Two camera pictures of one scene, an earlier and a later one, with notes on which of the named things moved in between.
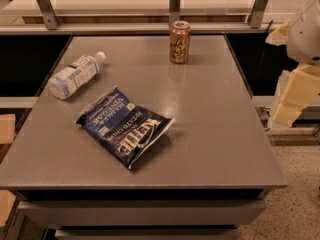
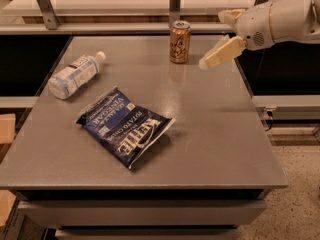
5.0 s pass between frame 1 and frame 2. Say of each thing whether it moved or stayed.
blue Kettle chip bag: stayed
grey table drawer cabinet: stayed
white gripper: moved
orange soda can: stayed
